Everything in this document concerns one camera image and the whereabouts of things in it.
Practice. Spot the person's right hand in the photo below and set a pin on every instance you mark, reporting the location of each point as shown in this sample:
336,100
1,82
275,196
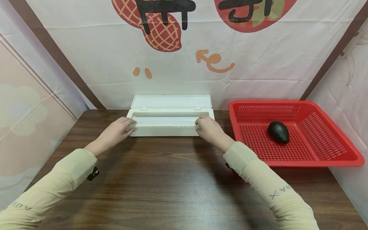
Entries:
211,131

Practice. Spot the person's left hand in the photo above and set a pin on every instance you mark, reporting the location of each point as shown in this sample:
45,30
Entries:
113,132

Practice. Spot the person's right thumb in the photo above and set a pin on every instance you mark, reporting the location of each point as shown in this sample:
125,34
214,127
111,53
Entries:
201,118

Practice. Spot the person's right fingers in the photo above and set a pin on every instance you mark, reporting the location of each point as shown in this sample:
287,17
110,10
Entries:
199,127

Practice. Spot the person's left thumb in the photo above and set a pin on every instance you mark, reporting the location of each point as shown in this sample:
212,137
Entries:
130,119

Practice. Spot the person's left fingers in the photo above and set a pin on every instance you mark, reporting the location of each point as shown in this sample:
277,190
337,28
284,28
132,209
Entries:
130,128

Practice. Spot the white plastic wrap dispenser box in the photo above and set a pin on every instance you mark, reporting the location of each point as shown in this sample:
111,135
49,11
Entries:
171,116

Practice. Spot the person's left forearm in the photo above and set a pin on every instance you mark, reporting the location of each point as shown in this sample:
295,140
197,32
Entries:
49,188

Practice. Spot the person's right forearm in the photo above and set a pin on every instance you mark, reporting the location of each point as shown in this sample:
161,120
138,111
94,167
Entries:
264,182

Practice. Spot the clear plastic wrap roll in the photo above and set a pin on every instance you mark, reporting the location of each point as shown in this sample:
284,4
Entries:
165,123

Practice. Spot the black wrist band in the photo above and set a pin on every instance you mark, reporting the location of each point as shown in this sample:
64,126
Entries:
228,166
93,174

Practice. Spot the dark avocado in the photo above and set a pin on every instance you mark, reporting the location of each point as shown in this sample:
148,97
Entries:
278,132

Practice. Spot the red plastic basket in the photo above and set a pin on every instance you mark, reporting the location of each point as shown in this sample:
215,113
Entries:
290,134

